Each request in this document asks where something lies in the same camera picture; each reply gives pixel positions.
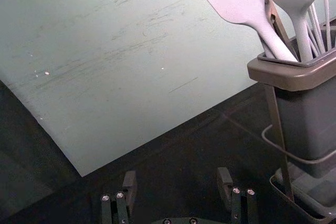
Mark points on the pale wall panel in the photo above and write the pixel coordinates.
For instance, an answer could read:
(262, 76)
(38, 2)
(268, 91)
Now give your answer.
(105, 51)

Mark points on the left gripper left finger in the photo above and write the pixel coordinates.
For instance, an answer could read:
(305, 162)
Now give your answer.
(130, 187)

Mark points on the black table cloth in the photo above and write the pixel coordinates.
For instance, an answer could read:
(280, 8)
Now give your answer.
(183, 161)

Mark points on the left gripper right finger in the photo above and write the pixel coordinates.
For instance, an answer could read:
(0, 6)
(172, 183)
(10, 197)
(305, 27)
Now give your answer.
(225, 187)

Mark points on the grey plastic utensil bin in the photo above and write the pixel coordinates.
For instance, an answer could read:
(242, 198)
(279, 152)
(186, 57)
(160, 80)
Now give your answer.
(309, 119)

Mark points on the dark grey drip tray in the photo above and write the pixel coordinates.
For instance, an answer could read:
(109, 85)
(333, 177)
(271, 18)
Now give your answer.
(315, 195)

